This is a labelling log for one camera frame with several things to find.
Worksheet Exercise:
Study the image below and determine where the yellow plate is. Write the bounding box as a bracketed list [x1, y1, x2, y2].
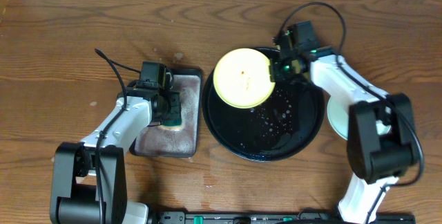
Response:
[213, 48, 275, 109]

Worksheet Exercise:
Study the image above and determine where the light blue plate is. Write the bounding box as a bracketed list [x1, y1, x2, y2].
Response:
[327, 95, 391, 141]

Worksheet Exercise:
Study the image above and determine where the black rectangular soapy tray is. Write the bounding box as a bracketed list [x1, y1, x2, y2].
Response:
[130, 68, 203, 158]

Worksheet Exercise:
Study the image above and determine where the black round tray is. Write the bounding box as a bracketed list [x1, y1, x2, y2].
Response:
[202, 48, 325, 161]

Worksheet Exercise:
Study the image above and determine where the green yellow sponge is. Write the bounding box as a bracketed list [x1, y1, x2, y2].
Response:
[160, 118, 184, 131]

